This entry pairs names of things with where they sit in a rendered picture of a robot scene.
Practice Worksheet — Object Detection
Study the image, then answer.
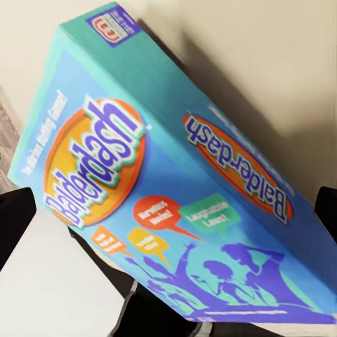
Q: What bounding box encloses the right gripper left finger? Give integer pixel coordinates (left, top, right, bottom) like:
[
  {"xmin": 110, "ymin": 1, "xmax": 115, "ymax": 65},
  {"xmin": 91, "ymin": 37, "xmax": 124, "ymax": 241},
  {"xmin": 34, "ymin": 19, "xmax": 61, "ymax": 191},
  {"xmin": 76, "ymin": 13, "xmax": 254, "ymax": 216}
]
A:
[{"xmin": 0, "ymin": 186, "xmax": 37, "ymax": 271}]

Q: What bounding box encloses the board game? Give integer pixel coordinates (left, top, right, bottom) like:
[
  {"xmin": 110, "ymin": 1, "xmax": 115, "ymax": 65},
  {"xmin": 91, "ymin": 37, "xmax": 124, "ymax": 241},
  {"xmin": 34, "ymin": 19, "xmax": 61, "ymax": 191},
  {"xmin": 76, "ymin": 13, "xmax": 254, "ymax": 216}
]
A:
[{"xmin": 6, "ymin": 1, "xmax": 337, "ymax": 325}]

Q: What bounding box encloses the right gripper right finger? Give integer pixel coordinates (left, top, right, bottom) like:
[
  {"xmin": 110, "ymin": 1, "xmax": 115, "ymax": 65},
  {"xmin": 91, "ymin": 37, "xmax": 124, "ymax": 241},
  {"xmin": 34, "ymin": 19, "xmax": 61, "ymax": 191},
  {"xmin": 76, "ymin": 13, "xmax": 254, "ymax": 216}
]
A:
[{"xmin": 315, "ymin": 186, "xmax": 337, "ymax": 243}]

